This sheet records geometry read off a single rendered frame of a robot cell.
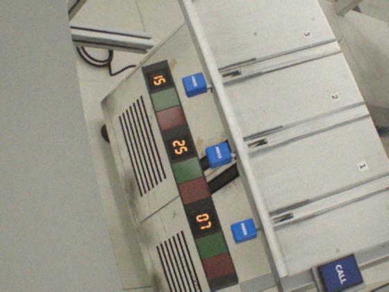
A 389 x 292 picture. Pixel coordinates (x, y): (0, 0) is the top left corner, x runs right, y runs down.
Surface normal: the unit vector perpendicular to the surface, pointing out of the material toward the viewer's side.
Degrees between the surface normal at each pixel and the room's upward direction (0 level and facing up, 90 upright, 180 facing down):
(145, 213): 90
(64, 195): 0
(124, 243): 0
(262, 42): 43
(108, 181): 0
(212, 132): 90
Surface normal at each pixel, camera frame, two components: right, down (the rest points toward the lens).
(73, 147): 0.61, -0.47
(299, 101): -0.07, -0.36
